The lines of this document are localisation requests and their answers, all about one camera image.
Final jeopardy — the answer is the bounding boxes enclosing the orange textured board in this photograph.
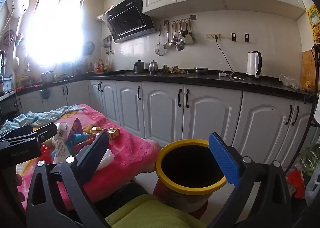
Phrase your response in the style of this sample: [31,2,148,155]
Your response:
[301,50,318,92]

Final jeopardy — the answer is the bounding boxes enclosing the white electric kettle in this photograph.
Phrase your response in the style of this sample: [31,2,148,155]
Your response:
[245,51,263,79]

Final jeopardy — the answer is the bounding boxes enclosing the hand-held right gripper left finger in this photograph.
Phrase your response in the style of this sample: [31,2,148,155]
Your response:
[26,131,110,228]

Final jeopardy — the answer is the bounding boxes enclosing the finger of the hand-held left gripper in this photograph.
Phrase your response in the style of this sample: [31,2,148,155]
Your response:
[0,124,35,142]
[0,122,58,144]

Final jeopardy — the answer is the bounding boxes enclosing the red bin with yellow rim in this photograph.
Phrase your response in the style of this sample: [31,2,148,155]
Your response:
[153,139,228,220]

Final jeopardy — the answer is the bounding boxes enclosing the steel cooking pot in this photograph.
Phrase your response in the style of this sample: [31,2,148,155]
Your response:
[41,71,55,84]

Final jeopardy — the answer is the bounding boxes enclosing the person's yellow-green garment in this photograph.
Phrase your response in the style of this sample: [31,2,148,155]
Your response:
[104,193,208,228]

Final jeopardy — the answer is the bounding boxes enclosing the group of condiment bottles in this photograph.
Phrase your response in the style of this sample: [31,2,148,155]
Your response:
[93,59,111,74]

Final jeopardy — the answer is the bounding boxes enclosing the bright window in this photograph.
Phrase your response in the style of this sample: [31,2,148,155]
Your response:
[32,0,85,67]

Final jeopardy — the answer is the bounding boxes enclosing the light blue cloth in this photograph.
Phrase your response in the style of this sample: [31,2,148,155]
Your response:
[0,104,86,134]

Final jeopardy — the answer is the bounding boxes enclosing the black range hood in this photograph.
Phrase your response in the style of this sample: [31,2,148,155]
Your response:
[101,0,158,44]

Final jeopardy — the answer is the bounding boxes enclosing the white base cabinets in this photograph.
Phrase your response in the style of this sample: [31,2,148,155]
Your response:
[16,78,320,167]

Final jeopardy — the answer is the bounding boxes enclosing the yellow wall poster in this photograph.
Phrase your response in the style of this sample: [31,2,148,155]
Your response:
[306,4,320,44]

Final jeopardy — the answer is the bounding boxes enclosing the black power cable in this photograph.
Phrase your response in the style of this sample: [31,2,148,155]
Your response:
[215,39,237,75]

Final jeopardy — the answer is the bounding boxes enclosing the white pleated paper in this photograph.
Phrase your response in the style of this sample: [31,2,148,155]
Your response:
[96,148,116,171]

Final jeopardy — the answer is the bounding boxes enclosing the round hanging sieve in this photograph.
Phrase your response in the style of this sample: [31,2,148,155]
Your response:
[82,41,96,56]

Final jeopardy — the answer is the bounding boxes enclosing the black lidded pot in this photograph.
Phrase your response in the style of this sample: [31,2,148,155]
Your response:
[133,59,146,73]

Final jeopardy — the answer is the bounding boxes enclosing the clear plastic bag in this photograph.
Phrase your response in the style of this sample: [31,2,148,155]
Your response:
[278,74,302,91]

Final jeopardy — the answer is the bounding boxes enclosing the crumpled brown rag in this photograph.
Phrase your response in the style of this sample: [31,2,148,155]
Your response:
[160,64,189,74]

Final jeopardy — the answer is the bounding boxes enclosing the bag of green vegetables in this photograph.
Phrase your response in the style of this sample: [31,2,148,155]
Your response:
[298,143,320,177]

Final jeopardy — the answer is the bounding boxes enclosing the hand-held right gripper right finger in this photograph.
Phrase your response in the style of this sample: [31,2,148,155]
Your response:
[207,132,308,228]

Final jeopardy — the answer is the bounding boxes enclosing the red plastic bag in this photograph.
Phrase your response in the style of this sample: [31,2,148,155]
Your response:
[286,168,307,199]

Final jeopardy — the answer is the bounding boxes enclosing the row of hanging utensils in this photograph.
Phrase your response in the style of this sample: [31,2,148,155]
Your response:
[154,18,197,57]

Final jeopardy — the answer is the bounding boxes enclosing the steel lidded jar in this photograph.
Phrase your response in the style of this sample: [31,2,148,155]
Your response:
[148,60,159,74]

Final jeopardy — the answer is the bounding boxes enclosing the pink printed blanket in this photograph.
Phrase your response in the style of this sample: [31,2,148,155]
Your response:
[15,104,163,211]

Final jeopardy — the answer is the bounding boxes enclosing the white charger with cable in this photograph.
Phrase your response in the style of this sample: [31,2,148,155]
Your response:
[218,68,244,81]

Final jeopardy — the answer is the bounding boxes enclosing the person's left hand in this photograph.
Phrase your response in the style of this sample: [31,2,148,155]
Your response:
[15,173,26,203]

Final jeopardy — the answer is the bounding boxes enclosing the crumpled yellow carton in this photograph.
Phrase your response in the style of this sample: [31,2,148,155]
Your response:
[90,126,121,140]

